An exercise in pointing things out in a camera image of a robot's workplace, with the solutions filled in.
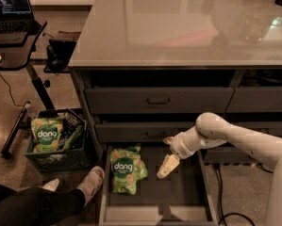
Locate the green snack bag in crate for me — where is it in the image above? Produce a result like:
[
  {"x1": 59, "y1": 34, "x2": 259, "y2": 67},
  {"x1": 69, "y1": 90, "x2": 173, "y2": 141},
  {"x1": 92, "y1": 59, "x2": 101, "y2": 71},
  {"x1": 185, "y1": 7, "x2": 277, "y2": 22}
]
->
[{"x1": 62, "y1": 125, "x2": 84, "y2": 151}]

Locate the grey cabinet with counter top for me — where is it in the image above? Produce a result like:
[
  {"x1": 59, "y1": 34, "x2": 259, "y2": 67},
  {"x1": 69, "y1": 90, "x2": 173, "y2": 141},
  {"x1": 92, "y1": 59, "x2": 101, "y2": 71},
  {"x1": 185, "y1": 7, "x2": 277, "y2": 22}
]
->
[{"x1": 68, "y1": 0, "x2": 282, "y2": 226}]

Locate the top right drawer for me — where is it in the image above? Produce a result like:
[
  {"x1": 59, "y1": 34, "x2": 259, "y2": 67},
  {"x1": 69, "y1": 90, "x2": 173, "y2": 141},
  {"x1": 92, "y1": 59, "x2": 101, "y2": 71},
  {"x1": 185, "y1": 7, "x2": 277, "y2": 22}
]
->
[{"x1": 227, "y1": 87, "x2": 282, "y2": 113}]

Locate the black kettle chip bag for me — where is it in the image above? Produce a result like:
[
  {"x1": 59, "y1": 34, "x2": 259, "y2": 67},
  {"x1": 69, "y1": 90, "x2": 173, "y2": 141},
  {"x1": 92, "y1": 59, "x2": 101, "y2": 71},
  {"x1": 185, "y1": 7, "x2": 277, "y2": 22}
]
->
[{"x1": 58, "y1": 109, "x2": 86, "y2": 151}]

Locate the thin black cable left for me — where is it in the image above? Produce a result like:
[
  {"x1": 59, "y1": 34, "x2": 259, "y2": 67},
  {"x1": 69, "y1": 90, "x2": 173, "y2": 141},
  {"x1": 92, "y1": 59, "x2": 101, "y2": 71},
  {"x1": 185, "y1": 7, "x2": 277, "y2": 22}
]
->
[{"x1": 0, "y1": 70, "x2": 25, "y2": 108}]

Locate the white slipper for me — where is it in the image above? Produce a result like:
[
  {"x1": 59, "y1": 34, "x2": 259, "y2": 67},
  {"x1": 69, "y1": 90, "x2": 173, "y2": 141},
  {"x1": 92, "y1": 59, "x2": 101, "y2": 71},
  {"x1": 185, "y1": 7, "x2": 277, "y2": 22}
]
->
[
  {"x1": 42, "y1": 178, "x2": 60, "y2": 191},
  {"x1": 77, "y1": 166, "x2": 105, "y2": 205}
]

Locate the open bottom left drawer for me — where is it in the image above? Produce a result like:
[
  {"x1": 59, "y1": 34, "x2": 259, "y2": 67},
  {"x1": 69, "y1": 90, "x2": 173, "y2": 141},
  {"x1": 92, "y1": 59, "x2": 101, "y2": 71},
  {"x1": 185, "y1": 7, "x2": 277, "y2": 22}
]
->
[{"x1": 98, "y1": 143, "x2": 217, "y2": 226}]

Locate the black power cable on floor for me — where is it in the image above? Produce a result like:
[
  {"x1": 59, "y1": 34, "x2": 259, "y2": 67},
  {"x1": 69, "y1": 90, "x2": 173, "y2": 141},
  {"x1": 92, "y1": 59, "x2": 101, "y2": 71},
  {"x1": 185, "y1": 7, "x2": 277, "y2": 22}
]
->
[{"x1": 211, "y1": 163, "x2": 274, "y2": 226}]

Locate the right white slipper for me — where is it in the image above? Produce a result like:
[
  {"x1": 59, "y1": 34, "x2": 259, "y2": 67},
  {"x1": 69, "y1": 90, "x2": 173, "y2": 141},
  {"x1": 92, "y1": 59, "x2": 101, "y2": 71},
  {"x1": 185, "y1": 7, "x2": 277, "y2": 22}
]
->
[{"x1": 77, "y1": 166, "x2": 105, "y2": 205}]

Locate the dark plastic crate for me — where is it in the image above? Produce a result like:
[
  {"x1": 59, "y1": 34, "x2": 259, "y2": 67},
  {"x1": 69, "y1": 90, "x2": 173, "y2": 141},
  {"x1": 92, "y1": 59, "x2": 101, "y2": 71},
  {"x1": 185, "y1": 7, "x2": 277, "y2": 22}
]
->
[{"x1": 25, "y1": 108, "x2": 91, "y2": 174}]

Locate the green rice chip bag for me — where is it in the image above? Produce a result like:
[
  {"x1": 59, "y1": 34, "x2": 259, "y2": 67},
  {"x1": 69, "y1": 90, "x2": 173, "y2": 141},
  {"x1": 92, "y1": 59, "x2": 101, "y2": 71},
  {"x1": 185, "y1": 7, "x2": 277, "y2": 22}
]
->
[{"x1": 110, "y1": 143, "x2": 148, "y2": 195}]

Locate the black laptop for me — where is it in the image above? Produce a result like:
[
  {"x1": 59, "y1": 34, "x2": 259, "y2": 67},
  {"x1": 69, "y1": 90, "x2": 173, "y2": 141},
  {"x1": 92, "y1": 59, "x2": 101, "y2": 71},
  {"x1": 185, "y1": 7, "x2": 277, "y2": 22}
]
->
[{"x1": 0, "y1": 0, "x2": 34, "y2": 34}]

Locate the top left drawer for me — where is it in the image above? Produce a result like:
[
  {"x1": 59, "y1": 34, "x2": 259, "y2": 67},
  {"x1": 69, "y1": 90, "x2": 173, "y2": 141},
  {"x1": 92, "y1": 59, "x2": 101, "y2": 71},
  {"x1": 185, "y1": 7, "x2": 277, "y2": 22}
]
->
[{"x1": 84, "y1": 87, "x2": 233, "y2": 114}]

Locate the middle left drawer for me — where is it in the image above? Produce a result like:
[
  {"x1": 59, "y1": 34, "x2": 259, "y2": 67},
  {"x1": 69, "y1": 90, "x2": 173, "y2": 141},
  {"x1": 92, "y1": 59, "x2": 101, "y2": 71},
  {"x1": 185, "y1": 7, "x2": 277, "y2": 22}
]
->
[{"x1": 95, "y1": 121, "x2": 194, "y2": 142}]

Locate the black laptop stand desk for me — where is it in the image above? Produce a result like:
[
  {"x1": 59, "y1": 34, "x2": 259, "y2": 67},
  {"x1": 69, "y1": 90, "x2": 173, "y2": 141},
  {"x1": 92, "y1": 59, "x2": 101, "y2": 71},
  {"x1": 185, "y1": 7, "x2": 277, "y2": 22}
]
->
[{"x1": 0, "y1": 19, "x2": 55, "y2": 159}]

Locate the bottom right drawer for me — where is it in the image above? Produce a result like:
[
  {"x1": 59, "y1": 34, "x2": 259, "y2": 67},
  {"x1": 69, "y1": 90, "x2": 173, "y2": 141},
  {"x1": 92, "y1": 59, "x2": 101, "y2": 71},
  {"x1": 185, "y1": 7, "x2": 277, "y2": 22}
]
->
[{"x1": 202, "y1": 144, "x2": 261, "y2": 166}]

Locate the person leg in black trousers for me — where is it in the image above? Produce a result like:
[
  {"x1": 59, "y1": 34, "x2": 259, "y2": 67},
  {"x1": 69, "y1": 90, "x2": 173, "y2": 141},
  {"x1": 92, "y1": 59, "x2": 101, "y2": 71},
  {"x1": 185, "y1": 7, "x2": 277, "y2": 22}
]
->
[{"x1": 0, "y1": 185, "x2": 86, "y2": 226}]

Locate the green chip bag in crate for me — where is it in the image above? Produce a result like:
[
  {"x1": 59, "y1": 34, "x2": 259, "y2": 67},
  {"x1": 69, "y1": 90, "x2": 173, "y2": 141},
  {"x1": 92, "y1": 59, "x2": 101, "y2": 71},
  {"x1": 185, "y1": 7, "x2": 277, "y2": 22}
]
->
[{"x1": 31, "y1": 117, "x2": 63, "y2": 153}]

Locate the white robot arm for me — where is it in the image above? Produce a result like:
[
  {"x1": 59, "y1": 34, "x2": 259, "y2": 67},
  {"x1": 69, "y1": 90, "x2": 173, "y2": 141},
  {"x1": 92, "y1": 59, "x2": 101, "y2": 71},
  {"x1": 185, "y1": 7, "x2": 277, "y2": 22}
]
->
[{"x1": 157, "y1": 112, "x2": 282, "y2": 226}]

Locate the left white slipper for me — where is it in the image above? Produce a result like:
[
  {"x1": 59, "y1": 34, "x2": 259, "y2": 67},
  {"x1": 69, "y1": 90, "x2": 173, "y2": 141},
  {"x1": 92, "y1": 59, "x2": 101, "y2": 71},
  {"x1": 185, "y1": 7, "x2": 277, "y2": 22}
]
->
[{"x1": 42, "y1": 178, "x2": 60, "y2": 191}]

